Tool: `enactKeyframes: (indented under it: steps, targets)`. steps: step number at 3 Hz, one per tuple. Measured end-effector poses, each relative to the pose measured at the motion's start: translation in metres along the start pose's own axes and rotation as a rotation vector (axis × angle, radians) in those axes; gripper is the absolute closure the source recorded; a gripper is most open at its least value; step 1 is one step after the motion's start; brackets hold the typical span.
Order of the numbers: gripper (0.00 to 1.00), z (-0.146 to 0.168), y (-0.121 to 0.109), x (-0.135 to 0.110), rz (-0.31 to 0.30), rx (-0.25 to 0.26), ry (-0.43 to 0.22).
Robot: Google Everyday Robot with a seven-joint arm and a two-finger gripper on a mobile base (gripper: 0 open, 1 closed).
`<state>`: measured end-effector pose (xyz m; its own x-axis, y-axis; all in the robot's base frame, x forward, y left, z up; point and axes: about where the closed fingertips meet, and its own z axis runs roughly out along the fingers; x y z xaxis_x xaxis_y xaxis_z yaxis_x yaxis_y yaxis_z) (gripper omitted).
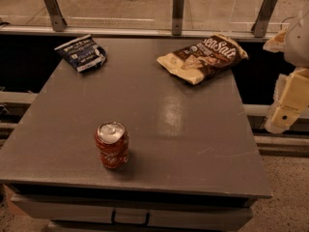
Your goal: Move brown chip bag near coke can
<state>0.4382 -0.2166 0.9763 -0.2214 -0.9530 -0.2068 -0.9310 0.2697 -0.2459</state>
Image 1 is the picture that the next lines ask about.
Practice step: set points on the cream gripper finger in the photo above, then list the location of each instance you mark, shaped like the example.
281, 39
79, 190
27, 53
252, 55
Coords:
276, 43
290, 99

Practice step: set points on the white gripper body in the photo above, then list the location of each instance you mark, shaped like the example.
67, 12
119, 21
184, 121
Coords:
297, 43

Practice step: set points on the brown sea salt chip bag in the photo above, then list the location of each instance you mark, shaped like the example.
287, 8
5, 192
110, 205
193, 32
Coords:
203, 60

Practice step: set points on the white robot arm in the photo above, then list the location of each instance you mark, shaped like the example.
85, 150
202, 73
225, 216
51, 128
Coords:
291, 93

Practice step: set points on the red coke can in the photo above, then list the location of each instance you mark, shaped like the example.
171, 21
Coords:
112, 141

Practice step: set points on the blue chip bag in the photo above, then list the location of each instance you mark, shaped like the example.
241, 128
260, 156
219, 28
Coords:
82, 53

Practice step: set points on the right metal railing bracket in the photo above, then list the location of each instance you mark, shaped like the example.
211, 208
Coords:
259, 28

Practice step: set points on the metal railing bracket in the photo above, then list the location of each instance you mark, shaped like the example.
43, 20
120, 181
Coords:
259, 28
58, 22
177, 17

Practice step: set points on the middle metal railing bracket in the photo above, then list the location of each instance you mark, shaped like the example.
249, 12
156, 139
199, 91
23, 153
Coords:
177, 17

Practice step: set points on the grey drawer with black handle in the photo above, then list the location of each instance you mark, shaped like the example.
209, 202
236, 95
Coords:
72, 214

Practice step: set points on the left metal railing bracket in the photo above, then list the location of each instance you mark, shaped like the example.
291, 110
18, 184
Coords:
58, 22

